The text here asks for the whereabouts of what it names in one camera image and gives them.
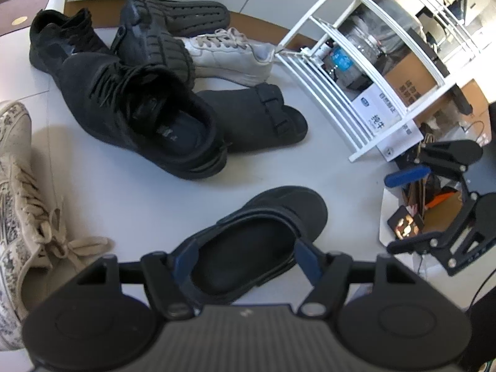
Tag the white shoe rack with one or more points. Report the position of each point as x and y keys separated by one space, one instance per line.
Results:
x=317 y=9

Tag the black suede sneaker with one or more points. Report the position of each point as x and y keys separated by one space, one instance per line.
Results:
x=50 y=46
x=116 y=116

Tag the white printed sneaker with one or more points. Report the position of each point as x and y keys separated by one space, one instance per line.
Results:
x=15 y=186

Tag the white printed carton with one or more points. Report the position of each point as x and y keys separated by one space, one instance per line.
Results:
x=387 y=102

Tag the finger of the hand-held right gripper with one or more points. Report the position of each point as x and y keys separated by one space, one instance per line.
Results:
x=407 y=176
x=418 y=242

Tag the water bottle blue label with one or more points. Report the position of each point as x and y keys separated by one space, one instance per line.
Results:
x=343 y=59

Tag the white plain sneaker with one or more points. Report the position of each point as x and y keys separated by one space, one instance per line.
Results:
x=232 y=58

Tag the large cardboard box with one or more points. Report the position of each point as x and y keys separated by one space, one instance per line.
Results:
x=412 y=79

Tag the smartphone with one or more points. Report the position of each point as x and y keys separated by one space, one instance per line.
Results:
x=405 y=224

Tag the brown doormat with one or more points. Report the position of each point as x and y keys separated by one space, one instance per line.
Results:
x=35 y=17

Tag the brown paper bag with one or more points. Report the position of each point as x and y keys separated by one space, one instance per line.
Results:
x=414 y=197

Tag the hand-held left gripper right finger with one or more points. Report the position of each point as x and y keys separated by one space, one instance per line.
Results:
x=308 y=259

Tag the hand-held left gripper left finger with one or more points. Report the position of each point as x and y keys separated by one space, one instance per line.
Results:
x=184 y=259

